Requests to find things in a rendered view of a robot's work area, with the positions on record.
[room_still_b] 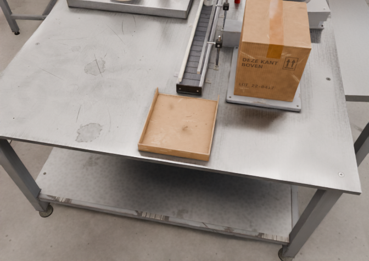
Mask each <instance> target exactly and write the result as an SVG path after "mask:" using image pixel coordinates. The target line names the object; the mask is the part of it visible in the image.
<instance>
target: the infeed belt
mask: <svg viewBox="0 0 369 261"><path fill-rule="evenodd" d="M218 1H219V0H217V2H216V4H218ZM212 8H213V6H211V7H207V6H205V5H204V3H203V6H202V9H201V12H200V16H199V20H198V23H197V28H196V30H195V34H194V37H193V41H192V45H191V49H190V51H189V55H188V59H187V63H186V67H185V69H184V73H183V77H182V81H181V82H180V83H179V85H185V86H193V87H199V84H200V79H201V76H202V71H203V66H204V62H205V57H206V53H207V49H208V45H209V44H207V45H206V49H205V54H204V59H203V63H202V68H201V71H200V74H197V69H198V65H199V61H200V56H201V53H202V49H203V44H204V40H205V36H206V32H207V28H208V24H209V20H210V16H211V11H212ZM216 9H217V7H215V11H214V16H213V20H212V23H211V28H210V32H209V37H208V41H209V40H210V35H211V31H212V28H213V23H214V18H215V14H216Z"/></svg>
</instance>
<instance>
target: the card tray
mask: <svg viewBox="0 0 369 261"><path fill-rule="evenodd" d="M218 103H219V95H218V99H217V101H214V100H209V99H201V98H193V97H185V96H177V95H169V94H164V93H159V92H158V87H157V88H156V91H155V94H154V97H153V100H152V103H151V105H150V108H149V112H148V115H147V118H146V121H145V123H144V126H143V129H142V132H141V135H140V138H139V140H138V150H139V151H145V152H152V153H159V154H166V155H170V156H177V157H184V158H191V159H198V160H205V161H209V157H210V150H211V144H212V140H213V133H214V127H215V120H216V114H217V108H218Z"/></svg>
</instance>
